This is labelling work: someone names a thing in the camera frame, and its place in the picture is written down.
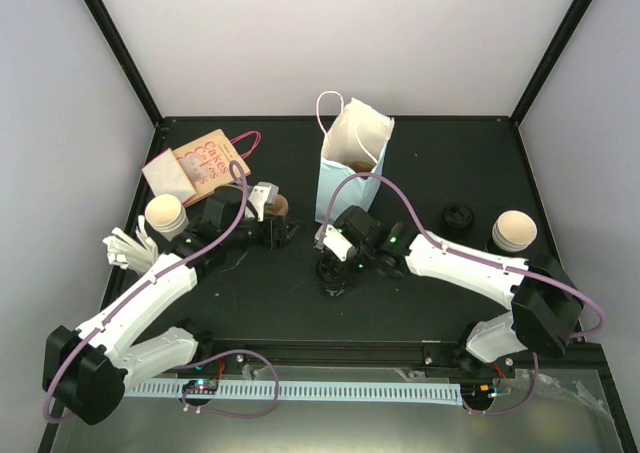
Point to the brown Cakes paper bag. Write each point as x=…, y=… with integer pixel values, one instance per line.
x=206, y=160

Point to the light blue paper bag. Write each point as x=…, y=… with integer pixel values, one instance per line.
x=355, y=142

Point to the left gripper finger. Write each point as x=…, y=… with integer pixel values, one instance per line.
x=293, y=225
x=284, y=241

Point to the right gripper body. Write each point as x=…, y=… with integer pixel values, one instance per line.
x=331, y=271

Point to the white pink-edged napkin pack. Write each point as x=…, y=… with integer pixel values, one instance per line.
x=165, y=175

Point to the black right frame post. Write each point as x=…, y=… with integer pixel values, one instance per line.
x=561, y=38

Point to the black frame post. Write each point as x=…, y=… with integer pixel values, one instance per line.
x=116, y=43
x=561, y=38

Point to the black coffee lid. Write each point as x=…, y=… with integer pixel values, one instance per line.
x=457, y=218

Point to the right paper cup stack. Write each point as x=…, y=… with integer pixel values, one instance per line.
x=512, y=232

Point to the light blue slotted cable duct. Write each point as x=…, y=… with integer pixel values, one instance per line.
x=381, y=392

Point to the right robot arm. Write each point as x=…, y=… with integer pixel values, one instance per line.
x=540, y=316

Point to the left paper cup stack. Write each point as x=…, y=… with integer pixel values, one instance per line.
x=167, y=216

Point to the black left frame post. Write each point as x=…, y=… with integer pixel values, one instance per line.
x=116, y=43

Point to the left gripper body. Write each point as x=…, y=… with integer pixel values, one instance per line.
x=275, y=230

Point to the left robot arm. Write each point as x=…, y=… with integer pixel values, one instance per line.
x=88, y=369

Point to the brown pulp cup carrier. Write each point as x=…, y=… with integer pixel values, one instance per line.
x=361, y=166

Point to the paper cup stack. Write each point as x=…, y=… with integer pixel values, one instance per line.
x=167, y=216
x=512, y=232

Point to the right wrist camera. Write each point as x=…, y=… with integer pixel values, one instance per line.
x=331, y=239

